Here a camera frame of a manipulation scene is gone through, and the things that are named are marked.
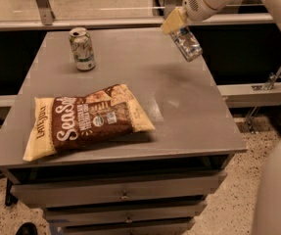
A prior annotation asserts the black shoe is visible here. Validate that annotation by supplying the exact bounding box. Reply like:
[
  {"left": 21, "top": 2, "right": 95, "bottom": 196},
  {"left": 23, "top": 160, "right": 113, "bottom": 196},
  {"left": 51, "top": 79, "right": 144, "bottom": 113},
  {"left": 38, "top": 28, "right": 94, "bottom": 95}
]
[{"left": 16, "top": 222, "right": 38, "bottom": 235}]

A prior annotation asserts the brown sea salt chips bag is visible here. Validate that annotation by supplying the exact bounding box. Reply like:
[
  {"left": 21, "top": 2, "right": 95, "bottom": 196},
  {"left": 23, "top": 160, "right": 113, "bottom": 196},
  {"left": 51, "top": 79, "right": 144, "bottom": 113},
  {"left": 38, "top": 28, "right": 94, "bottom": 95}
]
[{"left": 23, "top": 84, "right": 155, "bottom": 162}]

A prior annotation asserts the green white soda can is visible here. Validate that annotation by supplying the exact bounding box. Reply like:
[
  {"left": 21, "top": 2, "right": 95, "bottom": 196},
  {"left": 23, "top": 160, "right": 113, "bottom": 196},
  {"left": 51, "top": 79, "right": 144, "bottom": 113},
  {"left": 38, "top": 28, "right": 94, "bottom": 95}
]
[{"left": 69, "top": 27, "right": 96, "bottom": 71}]

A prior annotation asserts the silver blue redbull can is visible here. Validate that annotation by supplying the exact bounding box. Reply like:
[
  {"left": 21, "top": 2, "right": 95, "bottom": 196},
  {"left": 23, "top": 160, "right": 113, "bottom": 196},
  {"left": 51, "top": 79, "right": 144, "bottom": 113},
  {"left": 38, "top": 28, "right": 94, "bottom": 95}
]
[{"left": 170, "top": 26, "right": 203, "bottom": 62}]

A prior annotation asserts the grey drawer cabinet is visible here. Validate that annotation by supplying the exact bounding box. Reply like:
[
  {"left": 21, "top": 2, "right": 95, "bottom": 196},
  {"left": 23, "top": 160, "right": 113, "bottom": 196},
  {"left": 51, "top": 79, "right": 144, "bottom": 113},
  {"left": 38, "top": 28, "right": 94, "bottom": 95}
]
[{"left": 0, "top": 28, "right": 246, "bottom": 235}]

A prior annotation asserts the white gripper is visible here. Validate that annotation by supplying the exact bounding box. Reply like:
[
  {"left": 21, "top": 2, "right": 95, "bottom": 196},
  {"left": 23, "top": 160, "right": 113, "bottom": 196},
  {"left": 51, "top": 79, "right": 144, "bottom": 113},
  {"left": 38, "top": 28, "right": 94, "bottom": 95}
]
[{"left": 161, "top": 0, "right": 235, "bottom": 34}]

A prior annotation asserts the top drawer knob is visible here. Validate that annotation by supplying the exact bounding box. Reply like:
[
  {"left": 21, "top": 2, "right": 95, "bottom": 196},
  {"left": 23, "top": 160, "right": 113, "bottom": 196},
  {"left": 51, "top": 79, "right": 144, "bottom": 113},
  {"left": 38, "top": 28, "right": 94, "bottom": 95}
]
[{"left": 119, "top": 192, "right": 129, "bottom": 202}]

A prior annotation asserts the drawer knob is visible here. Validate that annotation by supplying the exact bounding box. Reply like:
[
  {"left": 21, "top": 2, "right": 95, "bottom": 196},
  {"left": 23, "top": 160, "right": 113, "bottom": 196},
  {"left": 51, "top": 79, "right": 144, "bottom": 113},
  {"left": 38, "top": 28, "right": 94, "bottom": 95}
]
[
  {"left": 125, "top": 215, "right": 133, "bottom": 224},
  {"left": 119, "top": 192, "right": 129, "bottom": 202}
]

